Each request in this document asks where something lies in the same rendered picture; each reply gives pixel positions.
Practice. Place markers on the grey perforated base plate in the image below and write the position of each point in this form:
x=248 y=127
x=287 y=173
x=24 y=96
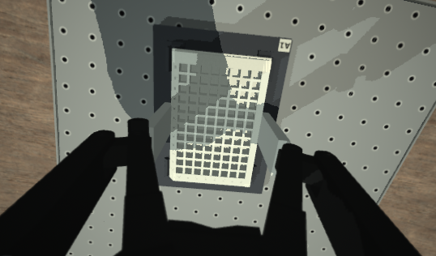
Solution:
x=360 y=83

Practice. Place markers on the dark grey rectangular frame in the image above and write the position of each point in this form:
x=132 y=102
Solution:
x=167 y=37

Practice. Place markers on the white well plate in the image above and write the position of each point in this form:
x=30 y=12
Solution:
x=215 y=124

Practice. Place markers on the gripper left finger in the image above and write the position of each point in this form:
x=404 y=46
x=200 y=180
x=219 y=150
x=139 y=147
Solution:
x=46 y=220

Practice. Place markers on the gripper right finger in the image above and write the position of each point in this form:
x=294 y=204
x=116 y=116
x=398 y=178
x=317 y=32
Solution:
x=354 y=223

